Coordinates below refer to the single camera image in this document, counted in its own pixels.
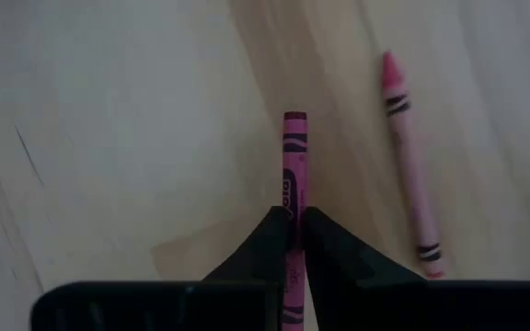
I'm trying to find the magenta crayon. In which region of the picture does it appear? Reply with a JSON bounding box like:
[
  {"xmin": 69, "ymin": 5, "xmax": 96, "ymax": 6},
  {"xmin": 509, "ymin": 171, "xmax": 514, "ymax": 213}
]
[{"xmin": 282, "ymin": 111, "xmax": 309, "ymax": 331}]

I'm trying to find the pink crayon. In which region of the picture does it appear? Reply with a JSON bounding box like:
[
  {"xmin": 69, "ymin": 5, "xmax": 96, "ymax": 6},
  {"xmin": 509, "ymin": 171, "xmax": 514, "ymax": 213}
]
[{"xmin": 381, "ymin": 51, "xmax": 445, "ymax": 280}]

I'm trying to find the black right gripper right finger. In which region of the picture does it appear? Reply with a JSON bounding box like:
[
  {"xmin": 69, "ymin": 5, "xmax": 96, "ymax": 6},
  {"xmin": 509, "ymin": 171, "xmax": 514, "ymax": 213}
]
[{"xmin": 304, "ymin": 206, "xmax": 530, "ymax": 331}]

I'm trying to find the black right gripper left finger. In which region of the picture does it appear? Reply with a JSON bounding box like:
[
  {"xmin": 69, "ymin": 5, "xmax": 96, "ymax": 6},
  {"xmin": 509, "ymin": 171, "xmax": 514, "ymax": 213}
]
[{"xmin": 29, "ymin": 205, "xmax": 291, "ymax": 331}]

